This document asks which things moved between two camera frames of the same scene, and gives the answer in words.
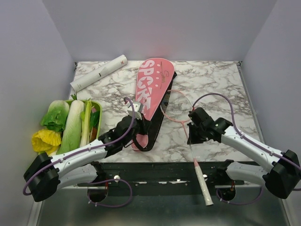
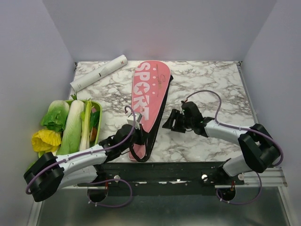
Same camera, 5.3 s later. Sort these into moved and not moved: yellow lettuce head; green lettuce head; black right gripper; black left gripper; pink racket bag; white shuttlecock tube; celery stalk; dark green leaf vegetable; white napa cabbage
Moved: pink racket bag; black left gripper; black right gripper
Not moved: white napa cabbage; green lettuce head; yellow lettuce head; dark green leaf vegetable; celery stalk; white shuttlecock tube
